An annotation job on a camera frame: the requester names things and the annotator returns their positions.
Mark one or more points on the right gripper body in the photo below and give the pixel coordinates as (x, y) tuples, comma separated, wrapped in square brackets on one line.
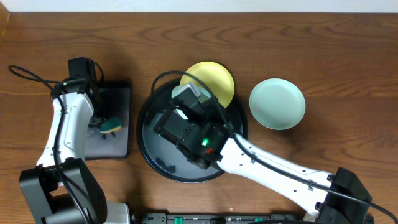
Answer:
[(211, 109)]

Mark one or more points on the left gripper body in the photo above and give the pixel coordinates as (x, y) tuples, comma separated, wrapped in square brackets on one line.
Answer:
[(98, 117)]

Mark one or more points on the green yellow sponge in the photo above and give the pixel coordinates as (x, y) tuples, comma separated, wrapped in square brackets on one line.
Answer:
[(110, 125)]

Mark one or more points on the mint plate front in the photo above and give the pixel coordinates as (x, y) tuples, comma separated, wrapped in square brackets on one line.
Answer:
[(204, 95)]

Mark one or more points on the mint plate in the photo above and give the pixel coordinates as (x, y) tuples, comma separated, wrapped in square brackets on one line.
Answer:
[(204, 95), (277, 104)]

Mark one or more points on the yellow plate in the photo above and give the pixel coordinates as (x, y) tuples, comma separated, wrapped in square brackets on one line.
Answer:
[(217, 78)]

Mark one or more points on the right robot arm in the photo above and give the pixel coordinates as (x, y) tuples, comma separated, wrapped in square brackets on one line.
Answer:
[(325, 197)]

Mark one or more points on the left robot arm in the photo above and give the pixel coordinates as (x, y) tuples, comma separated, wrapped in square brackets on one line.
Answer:
[(61, 188)]

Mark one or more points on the black rectangular tray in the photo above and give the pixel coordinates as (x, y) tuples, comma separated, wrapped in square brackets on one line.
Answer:
[(117, 96)]

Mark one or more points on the black round tray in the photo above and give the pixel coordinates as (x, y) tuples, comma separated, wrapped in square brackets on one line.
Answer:
[(162, 155)]

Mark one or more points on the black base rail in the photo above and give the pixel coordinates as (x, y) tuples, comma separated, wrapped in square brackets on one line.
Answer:
[(164, 218)]

